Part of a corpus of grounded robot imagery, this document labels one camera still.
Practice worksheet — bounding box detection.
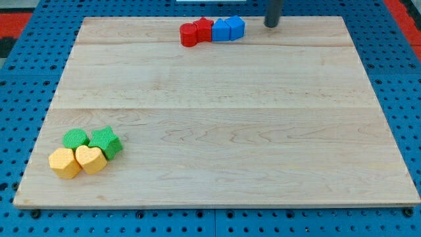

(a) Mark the green cylinder block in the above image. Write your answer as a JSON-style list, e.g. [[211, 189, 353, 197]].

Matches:
[[62, 128, 89, 151]]

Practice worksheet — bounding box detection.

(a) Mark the yellow hexagon block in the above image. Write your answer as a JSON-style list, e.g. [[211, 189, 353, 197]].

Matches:
[[49, 148, 82, 179]]

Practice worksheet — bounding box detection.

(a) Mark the red cylinder block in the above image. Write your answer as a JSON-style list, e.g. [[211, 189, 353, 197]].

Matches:
[[179, 22, 197, 47]]

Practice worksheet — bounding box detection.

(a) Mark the wooden board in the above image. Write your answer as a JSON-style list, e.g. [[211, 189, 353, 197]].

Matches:
[[14, 16, 420, 209]]

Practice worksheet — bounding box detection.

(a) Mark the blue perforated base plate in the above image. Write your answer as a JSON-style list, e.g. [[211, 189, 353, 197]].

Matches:
[[1, 0, 420, 236]]

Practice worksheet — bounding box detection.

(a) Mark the blue cube block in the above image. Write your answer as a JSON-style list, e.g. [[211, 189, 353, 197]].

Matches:
[[225, 15, 245, 41]]

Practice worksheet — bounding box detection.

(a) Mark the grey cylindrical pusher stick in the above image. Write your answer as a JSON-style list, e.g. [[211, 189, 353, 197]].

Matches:
[[264, 0, 284, 28]]

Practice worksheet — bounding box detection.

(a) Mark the green star block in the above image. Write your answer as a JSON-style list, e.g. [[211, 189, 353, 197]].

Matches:
[[87, 126, 123, 161]]

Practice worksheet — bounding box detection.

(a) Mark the yellow heart block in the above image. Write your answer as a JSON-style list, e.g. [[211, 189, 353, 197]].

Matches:
[[75, 145, 108, 174]]

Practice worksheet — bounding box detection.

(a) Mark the red star block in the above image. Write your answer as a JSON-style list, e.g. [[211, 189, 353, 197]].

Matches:
[[193, 17, 214, 43]]

